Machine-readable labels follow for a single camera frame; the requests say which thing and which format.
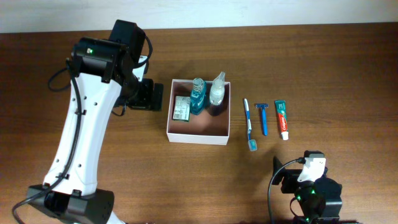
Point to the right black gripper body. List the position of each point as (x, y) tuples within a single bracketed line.
[(285, 179)]

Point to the teal mouthwash bottle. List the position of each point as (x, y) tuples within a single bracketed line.
[(197, 96)]

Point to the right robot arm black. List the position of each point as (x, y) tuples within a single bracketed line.
[(320, 201)]

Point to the Colgate toothpaste tube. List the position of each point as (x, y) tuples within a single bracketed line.
[(281, 114)]

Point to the green white soap box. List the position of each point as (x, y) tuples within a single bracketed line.
[(181, 108)]

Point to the blue disposable razor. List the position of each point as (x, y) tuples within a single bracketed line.
[(263, 107)]

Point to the blue white toothbrush with cap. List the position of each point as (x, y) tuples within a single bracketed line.
[(251, 142)]

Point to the white square cardboard box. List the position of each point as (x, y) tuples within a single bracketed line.
[(203, 128)]

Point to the clear spray bottle purple liquid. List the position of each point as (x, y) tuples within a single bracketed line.
[(216, 96)]

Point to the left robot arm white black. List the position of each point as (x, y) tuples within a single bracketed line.
[(105, 74)]

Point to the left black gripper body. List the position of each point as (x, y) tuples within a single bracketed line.
[(157, 96)]

